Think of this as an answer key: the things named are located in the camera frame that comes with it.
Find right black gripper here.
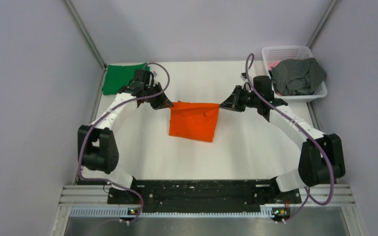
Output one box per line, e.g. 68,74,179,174
220,85,261,112

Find orange t shirt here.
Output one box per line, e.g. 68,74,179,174
169,101,220,143

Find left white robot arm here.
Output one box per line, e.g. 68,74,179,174
78,69,173,203

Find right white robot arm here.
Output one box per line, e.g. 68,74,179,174
220,76,346,203

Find folded green t shirt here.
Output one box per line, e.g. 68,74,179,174
101,63,150,95

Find pink garment in basket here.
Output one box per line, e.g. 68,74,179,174
268,60,281,71

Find white plastic laundry basket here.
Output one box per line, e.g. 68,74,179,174
261,45,328,102

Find grey t shirt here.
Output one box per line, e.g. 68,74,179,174
268,58,327,96

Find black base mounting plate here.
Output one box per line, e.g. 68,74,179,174
107,179,302,213

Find white slotted cable duct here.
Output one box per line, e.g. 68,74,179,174
69,206,275,218

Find aluminium frame rail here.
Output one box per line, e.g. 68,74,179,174
59,184,356,207

